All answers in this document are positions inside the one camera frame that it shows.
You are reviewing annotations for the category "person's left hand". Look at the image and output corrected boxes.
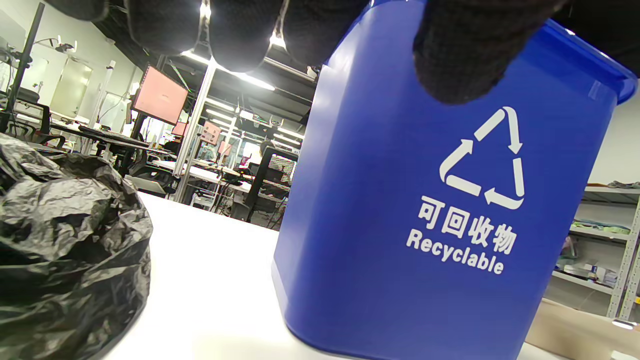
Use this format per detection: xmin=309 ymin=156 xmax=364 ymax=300
xmin=45 ymin=0 xmax=640 ymax=106

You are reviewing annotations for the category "blue food waste bin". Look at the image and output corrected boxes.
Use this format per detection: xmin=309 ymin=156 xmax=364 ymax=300
xmin=271 ymin=0 xmax=638 ymax=360

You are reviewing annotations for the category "black garbage bag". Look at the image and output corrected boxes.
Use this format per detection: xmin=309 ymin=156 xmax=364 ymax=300
xmin=0 ymin=132 xmax=154 ymax=360

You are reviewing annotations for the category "large red-screen monitor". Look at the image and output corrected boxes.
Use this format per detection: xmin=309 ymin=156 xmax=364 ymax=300
xmin=131 ymin=64 xmax=190 ymax=126

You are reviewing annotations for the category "small red-screen monitor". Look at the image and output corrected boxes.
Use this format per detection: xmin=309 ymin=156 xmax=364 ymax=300
xmin=201 ymin=121 xmax=222 ymax=147

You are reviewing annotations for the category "black desk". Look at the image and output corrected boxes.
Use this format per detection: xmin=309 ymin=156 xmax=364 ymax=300
xmin=50 ymin=122 xmax=151 ymax=152

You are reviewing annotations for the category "black tripod pole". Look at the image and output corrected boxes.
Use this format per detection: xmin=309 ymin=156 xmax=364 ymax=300
xmin=0 ymin=2 xmax=46 ymax=133

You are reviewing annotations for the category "white table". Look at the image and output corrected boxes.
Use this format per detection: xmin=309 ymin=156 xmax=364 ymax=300
xmin=100 ymin=191 xmax=571 ymax=360

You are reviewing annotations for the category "grey metal shelf rack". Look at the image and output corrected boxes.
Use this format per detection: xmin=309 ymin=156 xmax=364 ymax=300
xmin=550 ymin=184 xmax=640 ymax=322

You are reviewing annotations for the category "green cloth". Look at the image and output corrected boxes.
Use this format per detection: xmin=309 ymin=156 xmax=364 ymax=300
xmin=572 ymin=220 xmax=632 ymax=236

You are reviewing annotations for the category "beige plastic dustpan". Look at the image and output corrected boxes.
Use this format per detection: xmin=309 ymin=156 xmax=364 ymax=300
xmin=525 ymin=298 xmax=640 ymax=360

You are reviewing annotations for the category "aluminium frame post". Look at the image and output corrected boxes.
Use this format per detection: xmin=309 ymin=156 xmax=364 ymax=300
xmin=172 ymin=62 xmax=217 ymax=203

